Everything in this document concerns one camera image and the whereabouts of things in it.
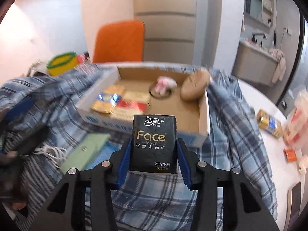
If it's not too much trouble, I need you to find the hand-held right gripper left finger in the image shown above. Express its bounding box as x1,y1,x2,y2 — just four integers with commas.
31,138,132,231

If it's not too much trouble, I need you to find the white cable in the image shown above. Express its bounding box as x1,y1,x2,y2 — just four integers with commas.
34,143,69,166

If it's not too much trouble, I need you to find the pink plush slippers charm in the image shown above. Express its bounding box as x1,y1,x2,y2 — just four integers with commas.
156,76,177,94

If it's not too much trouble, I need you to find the blue plaid shirt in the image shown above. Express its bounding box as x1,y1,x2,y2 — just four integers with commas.
0,69,277,231

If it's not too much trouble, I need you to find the clear plastic bag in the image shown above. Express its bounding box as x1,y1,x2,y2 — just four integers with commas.
285,90,308,147

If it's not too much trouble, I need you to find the small orange box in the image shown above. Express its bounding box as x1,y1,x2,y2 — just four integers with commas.
283,148,297,162

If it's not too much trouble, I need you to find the pink towel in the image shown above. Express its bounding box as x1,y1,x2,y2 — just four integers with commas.
269,48,287,82

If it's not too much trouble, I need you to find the black faucet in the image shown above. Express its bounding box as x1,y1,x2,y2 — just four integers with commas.
251,32,267,42

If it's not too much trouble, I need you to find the beige refrigerator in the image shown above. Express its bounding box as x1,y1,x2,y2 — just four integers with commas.
132,0,197,62

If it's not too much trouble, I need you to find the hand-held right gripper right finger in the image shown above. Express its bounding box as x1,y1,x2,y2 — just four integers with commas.
177,138,280,231

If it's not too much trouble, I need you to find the yellow green basket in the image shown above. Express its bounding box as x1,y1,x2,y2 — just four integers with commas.
46,51,78,77

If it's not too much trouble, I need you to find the round beige hand warmer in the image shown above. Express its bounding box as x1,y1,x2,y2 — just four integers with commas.
180,70,211,101

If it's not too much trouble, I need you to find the green phone case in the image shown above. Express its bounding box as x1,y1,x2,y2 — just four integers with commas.
60,133,111,175

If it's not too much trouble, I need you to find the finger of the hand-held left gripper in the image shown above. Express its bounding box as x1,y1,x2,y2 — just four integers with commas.
3,97,35,123

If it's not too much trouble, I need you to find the bathroom mirror cabinet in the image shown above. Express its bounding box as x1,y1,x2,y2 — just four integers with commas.
243,0,275,27

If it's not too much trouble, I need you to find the orange chair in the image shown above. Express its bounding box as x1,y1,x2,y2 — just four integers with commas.
93,20,145,64

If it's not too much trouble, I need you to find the beige vanity cabinet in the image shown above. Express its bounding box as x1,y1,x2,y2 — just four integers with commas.
231,40,282,87

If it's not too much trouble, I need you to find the gold cigarette pack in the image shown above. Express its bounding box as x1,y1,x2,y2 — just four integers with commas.
255,109,282,139
91,93,123,115

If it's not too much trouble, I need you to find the red cigarette pack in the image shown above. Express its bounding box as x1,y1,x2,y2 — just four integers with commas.
113,100,148,121

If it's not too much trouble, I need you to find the cardboard box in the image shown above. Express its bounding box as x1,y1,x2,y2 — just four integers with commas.
76,64,210,147

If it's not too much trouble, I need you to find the cream cigarette pack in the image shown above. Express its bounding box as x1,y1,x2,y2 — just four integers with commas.
123,90,151,103

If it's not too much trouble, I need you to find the dark striped cloth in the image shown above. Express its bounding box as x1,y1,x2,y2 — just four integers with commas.
14,135,70,231

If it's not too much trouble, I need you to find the black tissue pack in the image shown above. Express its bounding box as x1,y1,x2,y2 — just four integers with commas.
130,114,178,174

